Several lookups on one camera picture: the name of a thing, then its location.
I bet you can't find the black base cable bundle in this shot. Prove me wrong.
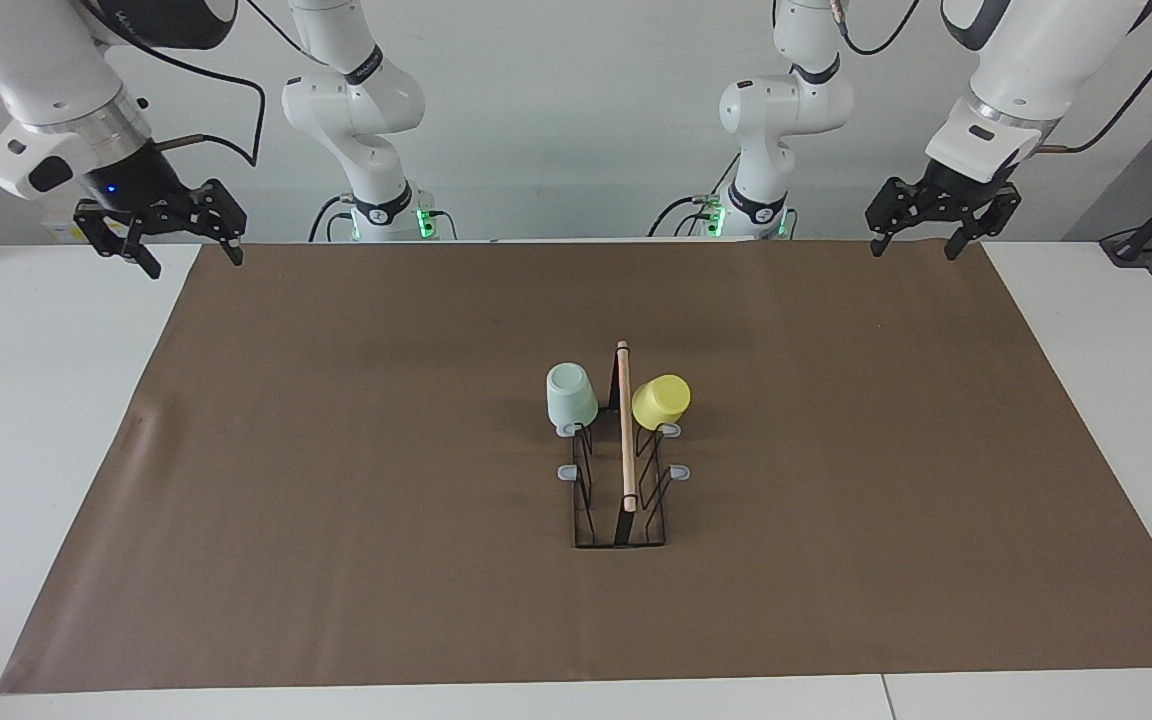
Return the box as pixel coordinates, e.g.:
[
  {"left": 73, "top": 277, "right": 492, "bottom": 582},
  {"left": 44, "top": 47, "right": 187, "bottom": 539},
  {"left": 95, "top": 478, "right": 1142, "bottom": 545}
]
[
  {"left": 308, "top": 195, "right": 457, "bottom": 243},
  {"left": 648, "top": 160, "right": 732, "bottom": 239}
]

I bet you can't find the pale green plastic cup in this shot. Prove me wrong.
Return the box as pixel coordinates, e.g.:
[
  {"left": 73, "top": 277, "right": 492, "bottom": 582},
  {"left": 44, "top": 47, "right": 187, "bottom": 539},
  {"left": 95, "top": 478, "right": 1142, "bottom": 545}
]
[{"left": 546, "top": 362, "right": 600, "bottom": 426}]

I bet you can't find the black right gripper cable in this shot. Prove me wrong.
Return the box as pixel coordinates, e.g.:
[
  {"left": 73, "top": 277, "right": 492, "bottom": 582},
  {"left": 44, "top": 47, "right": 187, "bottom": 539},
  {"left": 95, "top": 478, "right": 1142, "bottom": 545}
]
[{"left": 76, "top": 0, "right": 269, "bottom": 167}]

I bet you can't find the black wire cup rack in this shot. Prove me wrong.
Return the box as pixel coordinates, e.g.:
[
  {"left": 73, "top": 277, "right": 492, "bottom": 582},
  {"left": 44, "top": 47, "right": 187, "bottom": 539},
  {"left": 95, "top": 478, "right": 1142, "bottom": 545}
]
[{"left": 556, "top": 341, "right": 682, "bottom": 550}]

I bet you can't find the brown paper table mat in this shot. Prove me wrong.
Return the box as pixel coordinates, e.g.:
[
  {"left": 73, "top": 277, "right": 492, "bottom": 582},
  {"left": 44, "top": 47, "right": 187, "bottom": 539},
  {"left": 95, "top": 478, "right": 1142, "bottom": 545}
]
[{"left": 0, "top": 238, "right": 1152, "bottom": 694}]

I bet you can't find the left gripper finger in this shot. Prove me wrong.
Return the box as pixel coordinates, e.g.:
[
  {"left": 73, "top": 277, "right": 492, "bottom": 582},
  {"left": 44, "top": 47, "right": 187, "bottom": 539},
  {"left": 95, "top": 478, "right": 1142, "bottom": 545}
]
[
  {"left": 866, "top": 178, "right": 938, "bottom": 259},
  {"left": 944, "top": 186, "right": 1023, "bottom": 261}
]

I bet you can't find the yellow plastic cup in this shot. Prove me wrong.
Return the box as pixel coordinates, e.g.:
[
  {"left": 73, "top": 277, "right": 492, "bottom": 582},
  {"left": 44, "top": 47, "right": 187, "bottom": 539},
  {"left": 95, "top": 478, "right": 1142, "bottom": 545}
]
[{"left": 632, "top": 375, "right": 692, "bottom": 431}]

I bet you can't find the white wall socket box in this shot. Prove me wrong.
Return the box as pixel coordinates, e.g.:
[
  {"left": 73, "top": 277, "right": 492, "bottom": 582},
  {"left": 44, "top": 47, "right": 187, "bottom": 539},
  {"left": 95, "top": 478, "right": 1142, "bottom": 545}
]
[{"left": 41, "top": 195, "right": 149, "bottom": 244}]

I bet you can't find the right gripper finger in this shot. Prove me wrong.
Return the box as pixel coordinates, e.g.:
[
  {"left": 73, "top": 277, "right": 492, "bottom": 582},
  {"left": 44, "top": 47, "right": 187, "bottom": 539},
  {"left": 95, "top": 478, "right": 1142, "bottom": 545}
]
[
  {"left": 74, "top": 206, "right": 163, "bottom": 279},
  {"left": 164, "top": 180, "right": 247, "bottom": 267}
]

